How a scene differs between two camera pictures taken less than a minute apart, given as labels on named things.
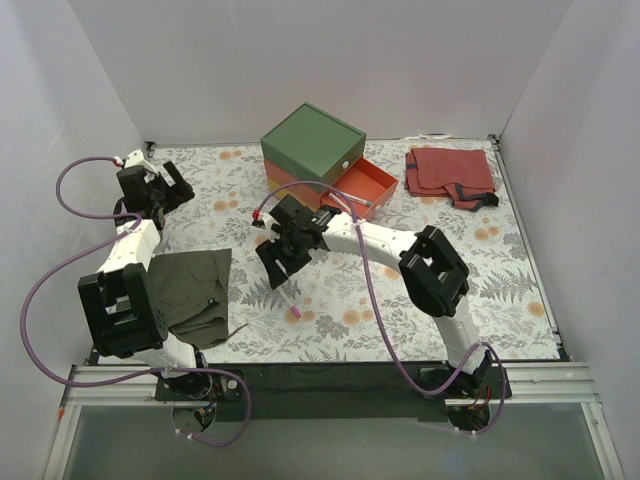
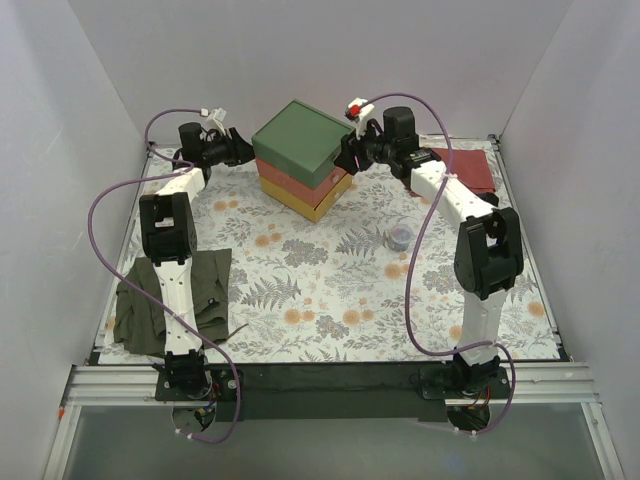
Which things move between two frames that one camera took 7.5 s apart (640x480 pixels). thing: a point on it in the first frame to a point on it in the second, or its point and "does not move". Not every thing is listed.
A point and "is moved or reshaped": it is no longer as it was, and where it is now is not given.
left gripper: x=163 y=188 to x=233 y=148
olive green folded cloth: x=192 y=288 does not move
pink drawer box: x=360 y=193 is moved or reshaped
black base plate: x=333 y=393 does not move
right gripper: x=284 y=251 to x=357 y=151
